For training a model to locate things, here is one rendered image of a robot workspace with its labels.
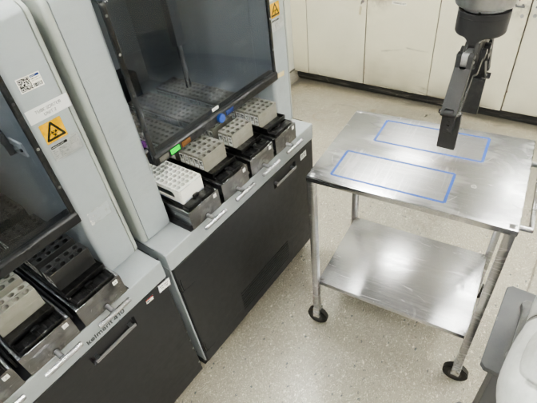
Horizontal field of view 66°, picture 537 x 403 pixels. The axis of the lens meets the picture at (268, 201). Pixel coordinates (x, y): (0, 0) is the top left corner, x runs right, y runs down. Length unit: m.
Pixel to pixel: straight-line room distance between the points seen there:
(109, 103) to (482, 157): 1.09
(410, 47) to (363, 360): 2.24
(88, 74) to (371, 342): 1.46
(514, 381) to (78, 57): 1.06
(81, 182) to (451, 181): 1.01
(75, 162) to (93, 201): 0.12
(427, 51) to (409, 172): 2.01
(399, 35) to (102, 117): 2.55
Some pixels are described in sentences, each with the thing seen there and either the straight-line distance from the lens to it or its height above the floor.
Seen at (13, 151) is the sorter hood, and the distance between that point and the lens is 1.00.
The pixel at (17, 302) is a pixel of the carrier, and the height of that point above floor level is 0.88.
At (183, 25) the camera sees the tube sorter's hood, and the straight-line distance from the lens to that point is 1.21.
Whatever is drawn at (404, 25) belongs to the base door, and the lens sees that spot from 3.27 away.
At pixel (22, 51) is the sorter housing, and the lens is 0.99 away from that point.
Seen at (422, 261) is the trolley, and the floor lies 0.28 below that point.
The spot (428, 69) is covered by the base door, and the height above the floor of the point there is 0.29.
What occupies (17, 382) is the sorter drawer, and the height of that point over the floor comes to 0.76.
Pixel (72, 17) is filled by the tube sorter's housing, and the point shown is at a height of 1.39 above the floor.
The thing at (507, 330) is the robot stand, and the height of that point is 0.70.
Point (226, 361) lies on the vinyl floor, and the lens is 1.87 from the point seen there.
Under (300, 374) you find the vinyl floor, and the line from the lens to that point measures 1.81.
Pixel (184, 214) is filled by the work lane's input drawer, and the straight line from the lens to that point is 1.29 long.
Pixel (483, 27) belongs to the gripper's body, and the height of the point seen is 1.38.
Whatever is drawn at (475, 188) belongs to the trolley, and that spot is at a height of 0.82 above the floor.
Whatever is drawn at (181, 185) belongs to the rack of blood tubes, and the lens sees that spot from 1.30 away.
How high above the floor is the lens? 1.62
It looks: 41 degrees down
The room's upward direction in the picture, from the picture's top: 8 degrees counter-clockwise
